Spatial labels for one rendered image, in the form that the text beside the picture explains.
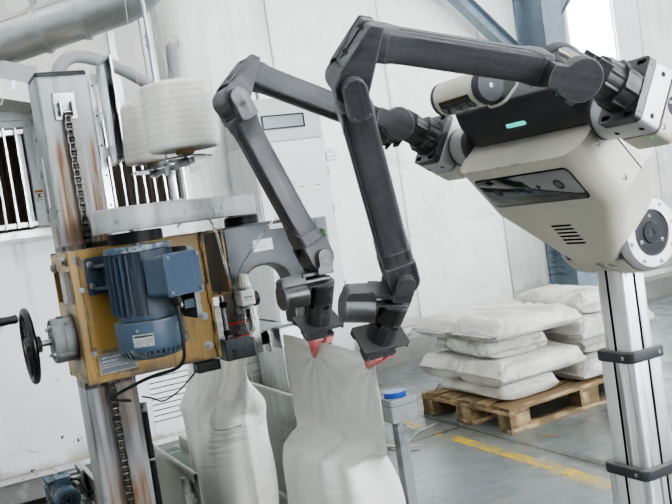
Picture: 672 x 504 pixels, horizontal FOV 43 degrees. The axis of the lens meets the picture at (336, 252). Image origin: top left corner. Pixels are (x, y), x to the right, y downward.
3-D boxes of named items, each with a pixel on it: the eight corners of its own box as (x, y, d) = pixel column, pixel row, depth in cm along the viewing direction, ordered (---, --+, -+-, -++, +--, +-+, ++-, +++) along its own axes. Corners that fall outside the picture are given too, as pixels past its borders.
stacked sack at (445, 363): (543, 357, 522) (540, 334, 521) (460, 383, 488) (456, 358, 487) (496, 352, 558) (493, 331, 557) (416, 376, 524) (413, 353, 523)
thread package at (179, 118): (232, 145, 192) (220, 69, 191) (160, 153, 184) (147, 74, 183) (208, 154, 207) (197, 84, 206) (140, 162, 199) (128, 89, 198)
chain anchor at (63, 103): (79, 116, 199) (75, 90, 199) (57, 118, 197) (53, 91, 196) (77, 118, 202) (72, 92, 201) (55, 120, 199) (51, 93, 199)
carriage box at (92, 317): (223, 357, 210) (203, 231, 208) (84, 388, 195) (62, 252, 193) (192, 349, 232) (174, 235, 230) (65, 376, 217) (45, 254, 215)
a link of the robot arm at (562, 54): (621, 70, 142) (605, 61, 147) (577, 41, 138) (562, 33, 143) (588, 117, 145) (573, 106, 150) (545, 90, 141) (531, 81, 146)
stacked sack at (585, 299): (634, 306, 517) (631, 282, 516) (581, 319, 497) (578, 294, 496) (558, 302, 576) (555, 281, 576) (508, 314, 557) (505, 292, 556)
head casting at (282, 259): (325, 318, 224) (308, 206, 222) (238, 336, 213) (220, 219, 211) (279, 313, 251) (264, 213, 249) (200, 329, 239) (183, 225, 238)
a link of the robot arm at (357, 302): (418, 278, 151) (404, 255, 159) (356, 276, 148) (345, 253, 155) (405, 334, 157) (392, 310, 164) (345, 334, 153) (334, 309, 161)
